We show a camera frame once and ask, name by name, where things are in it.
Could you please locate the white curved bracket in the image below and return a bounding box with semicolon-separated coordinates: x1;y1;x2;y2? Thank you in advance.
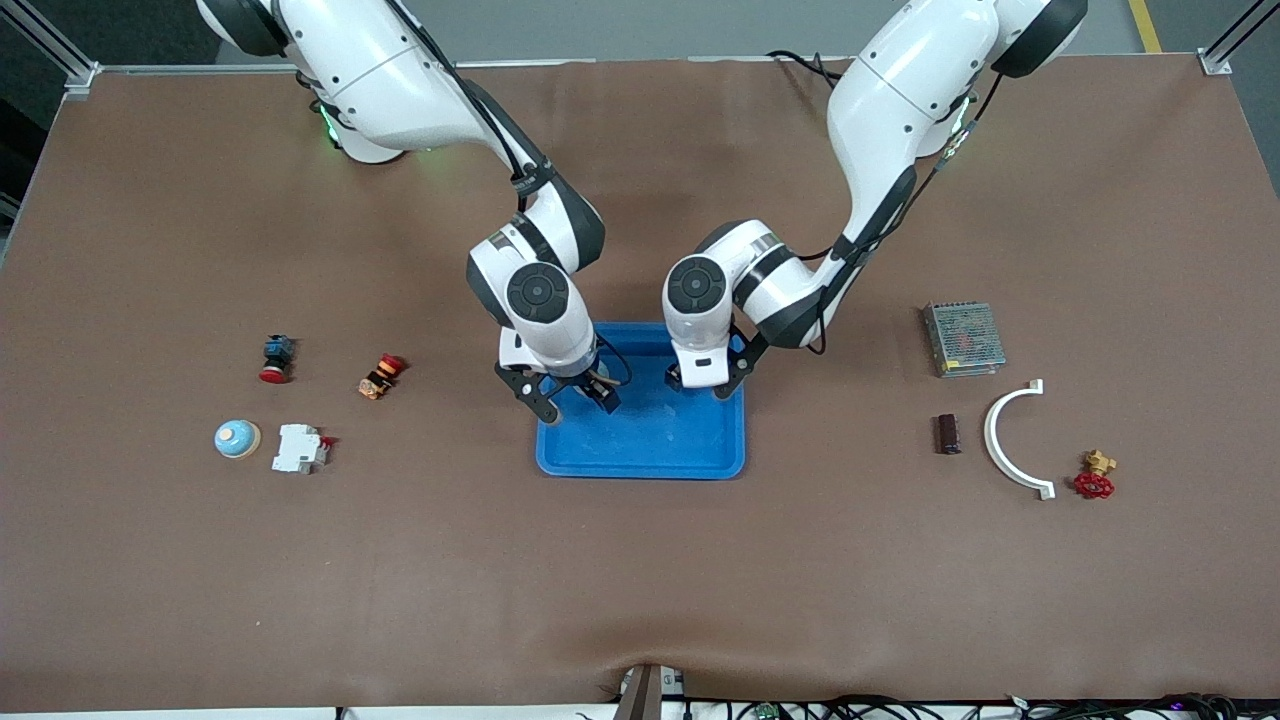
984;379;1057;501

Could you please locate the black left base cable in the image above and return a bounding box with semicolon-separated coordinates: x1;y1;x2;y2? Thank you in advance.
766;48;846;91

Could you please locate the brass valve red handle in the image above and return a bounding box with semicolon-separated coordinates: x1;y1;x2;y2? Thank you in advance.
1073;449;1117;501

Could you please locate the orange red push button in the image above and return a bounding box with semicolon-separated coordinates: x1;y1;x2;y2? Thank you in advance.
358;353;407;402

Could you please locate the silver table edge rail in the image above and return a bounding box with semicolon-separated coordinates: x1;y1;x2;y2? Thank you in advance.
95;55;861;74

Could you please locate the grey metal clamp bracket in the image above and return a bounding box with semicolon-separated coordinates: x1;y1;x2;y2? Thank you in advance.
612;663;687;720

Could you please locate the white circuit breaker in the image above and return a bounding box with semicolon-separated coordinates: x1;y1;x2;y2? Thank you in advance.
271;423;334;476

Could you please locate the black cable bundle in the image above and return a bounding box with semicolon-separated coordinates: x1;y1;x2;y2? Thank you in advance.
575;693;1280;720

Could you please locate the aluminium frame profile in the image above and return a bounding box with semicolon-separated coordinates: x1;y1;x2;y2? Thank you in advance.
0;0;103;101
1200;0;1280;77

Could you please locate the red button blue body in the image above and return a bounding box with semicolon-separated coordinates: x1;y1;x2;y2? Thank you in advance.
259;334;297;385

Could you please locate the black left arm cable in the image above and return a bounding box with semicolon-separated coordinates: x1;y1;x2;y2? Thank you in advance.
800;75;1006;356

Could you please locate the blue plastic tray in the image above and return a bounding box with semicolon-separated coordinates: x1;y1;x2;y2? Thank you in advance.
535;321;747;480

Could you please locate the metal mesh power supply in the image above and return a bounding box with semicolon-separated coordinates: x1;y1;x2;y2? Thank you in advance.
922;301;1007;379

